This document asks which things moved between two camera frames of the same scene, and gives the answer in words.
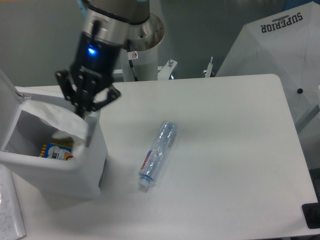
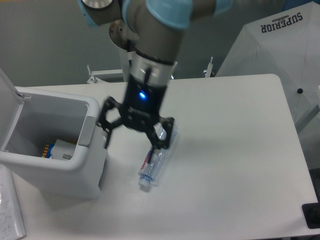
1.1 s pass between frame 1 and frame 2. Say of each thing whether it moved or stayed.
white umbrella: stayed
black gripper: moved
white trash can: stayed
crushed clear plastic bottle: stayed
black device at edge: stayed
